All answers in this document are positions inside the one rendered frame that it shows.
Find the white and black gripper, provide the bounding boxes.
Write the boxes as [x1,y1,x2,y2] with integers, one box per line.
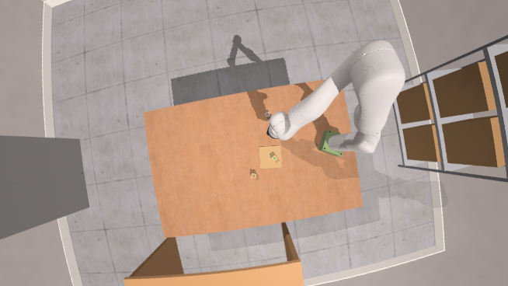
[266,125,279,139]

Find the tan flat mat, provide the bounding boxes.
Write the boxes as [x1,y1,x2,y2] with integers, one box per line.
[259,145,282,169]

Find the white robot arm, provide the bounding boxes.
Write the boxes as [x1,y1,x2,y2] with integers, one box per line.
[269,40,405,153]

